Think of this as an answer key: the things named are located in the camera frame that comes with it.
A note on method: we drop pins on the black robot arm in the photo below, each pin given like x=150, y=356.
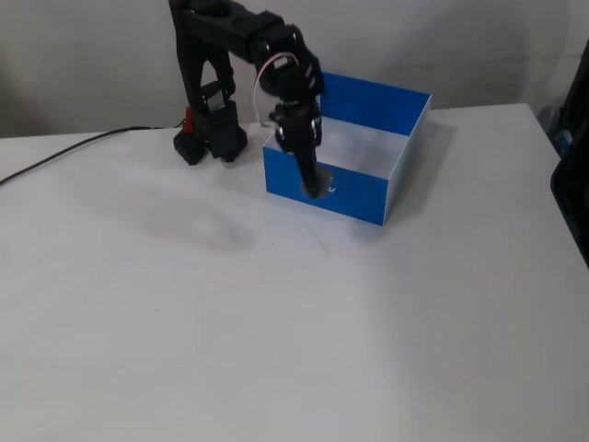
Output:
x=216, y=27

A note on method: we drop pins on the black table clamp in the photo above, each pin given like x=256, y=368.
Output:
x=188, y=148

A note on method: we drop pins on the blue cardboard box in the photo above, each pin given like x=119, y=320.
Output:
x=359, y=202

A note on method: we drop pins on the gray rounded object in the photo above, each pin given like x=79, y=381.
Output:
x=548, y=119

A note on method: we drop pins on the black plastic hard case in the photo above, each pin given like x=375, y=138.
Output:
x=573, y=184

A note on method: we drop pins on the gray block with X mark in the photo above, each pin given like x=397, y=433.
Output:
x=328, y=184

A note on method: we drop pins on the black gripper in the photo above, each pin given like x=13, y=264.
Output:
x=299, y=133

